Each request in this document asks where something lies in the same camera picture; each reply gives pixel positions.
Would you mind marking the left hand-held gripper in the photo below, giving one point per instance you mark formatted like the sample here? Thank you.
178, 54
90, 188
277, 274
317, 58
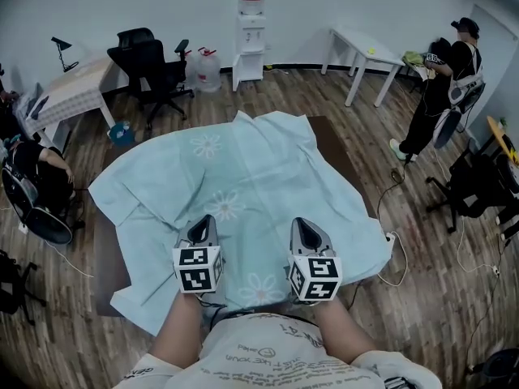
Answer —
197, 272

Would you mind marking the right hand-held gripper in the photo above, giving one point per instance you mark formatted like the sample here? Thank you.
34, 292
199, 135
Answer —
316, 276

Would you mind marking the light blue floral tablecloth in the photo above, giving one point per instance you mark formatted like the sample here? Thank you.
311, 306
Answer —
251, 176

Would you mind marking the person's right forearm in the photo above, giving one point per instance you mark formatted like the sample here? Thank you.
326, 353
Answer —
344, 330

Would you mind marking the person's left forearm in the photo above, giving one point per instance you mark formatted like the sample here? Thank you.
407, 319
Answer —
182, 326

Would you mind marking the white power strip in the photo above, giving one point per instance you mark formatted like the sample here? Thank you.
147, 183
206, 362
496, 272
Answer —
390, 237

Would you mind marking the person's white printed shirt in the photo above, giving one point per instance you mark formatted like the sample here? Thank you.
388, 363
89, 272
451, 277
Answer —
263, 355

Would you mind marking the teal bin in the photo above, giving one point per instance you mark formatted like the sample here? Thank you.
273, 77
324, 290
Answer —
121, 133

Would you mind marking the clear water jug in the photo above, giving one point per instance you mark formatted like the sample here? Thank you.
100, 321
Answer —
190, 69
208, 71

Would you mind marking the black office chair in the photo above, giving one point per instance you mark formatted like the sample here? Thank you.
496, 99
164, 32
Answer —
474, 189
146, 67

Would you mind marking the white water dispenser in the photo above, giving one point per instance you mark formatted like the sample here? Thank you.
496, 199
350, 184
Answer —
249, 51

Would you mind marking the white table with checked cloth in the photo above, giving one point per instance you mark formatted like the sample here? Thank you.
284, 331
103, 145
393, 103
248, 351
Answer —
73, 91

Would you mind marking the black chair base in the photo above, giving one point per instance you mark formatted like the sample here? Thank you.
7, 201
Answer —
16, 282

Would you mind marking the small white table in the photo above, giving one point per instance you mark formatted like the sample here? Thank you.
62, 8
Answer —
365, 51

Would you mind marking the yellow-green cloth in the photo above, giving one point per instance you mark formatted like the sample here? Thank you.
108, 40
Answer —
413, 59

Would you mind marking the yellow round table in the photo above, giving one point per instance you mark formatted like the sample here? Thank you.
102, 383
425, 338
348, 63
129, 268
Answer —
503, 136

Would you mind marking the black desk lamp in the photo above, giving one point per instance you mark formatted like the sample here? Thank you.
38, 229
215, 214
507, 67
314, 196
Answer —
63, 55

